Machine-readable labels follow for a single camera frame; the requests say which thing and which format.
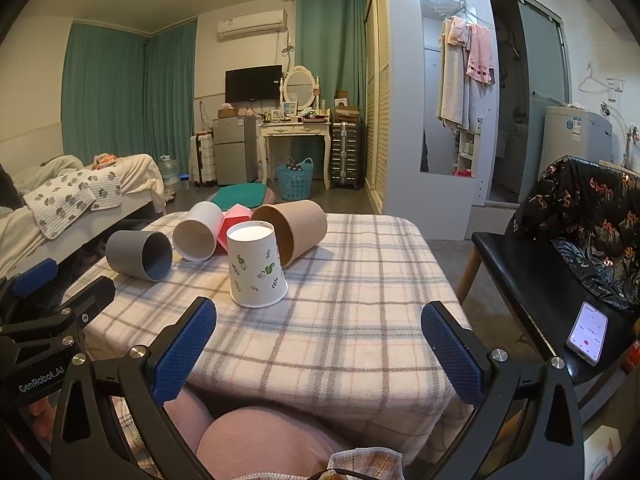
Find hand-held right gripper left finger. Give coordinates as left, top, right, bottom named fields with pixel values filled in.
left=50, top=296, right=218, bottom=480

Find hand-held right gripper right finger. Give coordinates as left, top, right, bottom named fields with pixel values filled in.
left=421, top=301, right=586, bottom=480

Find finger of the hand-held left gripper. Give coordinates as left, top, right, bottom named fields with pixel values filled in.
left=0, top=258, right=59, bottom=307
left=27, top=276, right=117, bottom=333

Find grey cup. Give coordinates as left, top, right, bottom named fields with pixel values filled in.
left=105, top=230, right=174, bottom=281

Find white leaf-print paper cup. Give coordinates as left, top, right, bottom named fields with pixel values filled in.
left=226, top=221, right=289, bottom=308

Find plain white cup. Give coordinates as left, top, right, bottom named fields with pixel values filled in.
left=172, top=201, right=225, bottom=262

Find pink cup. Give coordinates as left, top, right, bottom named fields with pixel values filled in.
left=216, top=203, right=252, bottom=256

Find brown cardboard cup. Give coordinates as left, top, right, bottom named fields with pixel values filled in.
left=250, top=200, right=328, bottom=267

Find bed with beige bedding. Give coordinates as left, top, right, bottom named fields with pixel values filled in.
left=0, top=152, right=167, bottom=281

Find leaf-print white blanket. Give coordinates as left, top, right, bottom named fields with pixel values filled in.
left=22, top=169, right=124, bottom=240

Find black padded chair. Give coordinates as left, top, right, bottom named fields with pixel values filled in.
left=454, top=231, right=640, bottom=391

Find person's legs in pink pants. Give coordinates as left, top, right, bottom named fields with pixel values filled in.
left=162, top=389, right=347, bottom=480

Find plaid tablecloth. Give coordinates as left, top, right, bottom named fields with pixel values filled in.
left=65, top=212, right=473, bottom=463

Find white smartphone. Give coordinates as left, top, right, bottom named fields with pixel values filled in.
left=565, top=301, right=610, bottom=366

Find patterned light cloth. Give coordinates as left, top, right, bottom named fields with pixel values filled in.
left=326, top=448, right=404, bottom=480

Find clear water jug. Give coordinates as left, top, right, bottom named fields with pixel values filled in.
left=159, top=155, right=182, bottom=194

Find green floor cushion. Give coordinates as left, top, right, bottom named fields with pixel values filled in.
left=209, top=184, right=269, bottom=209

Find white suitcase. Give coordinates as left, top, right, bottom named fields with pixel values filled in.
left=189, top=132, right=217, bottom=187

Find white cardboard box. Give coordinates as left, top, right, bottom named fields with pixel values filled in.
left=581, top=425, right=624, bottom=480

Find black floral garment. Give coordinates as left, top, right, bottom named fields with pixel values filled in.
left=504, top=155, right=640, bottom=317

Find wide green curtain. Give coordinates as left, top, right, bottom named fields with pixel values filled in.
left=61, top=17, right=199, bottom=167

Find grey small fridge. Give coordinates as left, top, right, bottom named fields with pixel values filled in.
left=213, top=116, right=260, bottom=186

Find blue laundry basket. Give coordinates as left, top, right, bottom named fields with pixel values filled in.
left=276, top=157, right=315, bottom=201

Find silver ribbed suitcase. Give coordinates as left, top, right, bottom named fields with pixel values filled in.
left=329, top=121, right=364, bottom=191

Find white dressing table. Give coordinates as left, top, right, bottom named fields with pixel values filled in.
left=258, top=119, right=332, bottom=191

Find white washing machine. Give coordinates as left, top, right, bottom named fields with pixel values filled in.
left=537, top=105, right=629, bottom=183

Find cream louvred wardrobe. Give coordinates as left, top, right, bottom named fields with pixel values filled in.
left=363, top=0, right=392, bottom=207

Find black television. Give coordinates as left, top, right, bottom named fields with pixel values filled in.
left=225, top=65, right=283, bottom=105

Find stacked cardboard boxes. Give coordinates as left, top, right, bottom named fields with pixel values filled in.
left=333, top=91, right=362, bottom=122

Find grey hanging towel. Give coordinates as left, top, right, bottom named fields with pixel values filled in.
left=437, top=17, right=482, bottom=132

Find oval vanity mirror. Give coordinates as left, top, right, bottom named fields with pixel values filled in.
left=280, top=65, right=321, bottom=111

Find pink hanging towel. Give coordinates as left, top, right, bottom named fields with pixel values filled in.
left=465, top=24, right=496, bottom=85

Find frosted glass sliding door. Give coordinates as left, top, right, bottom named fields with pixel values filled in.
left=516, top=1, right=572, bottom=203

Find white clothes hanger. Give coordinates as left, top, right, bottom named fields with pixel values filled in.
left=578, top=63, right=624, bottom=94

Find white air conditioner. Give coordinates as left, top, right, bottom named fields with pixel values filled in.
left=216, top=9, right=288, bottom=43

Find narrow green curtain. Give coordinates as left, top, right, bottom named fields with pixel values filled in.
left=295, top=0, right=369, bottom=183

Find tall wall mirror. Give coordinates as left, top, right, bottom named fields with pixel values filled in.
left=418, top=0, right=497, bottom=179

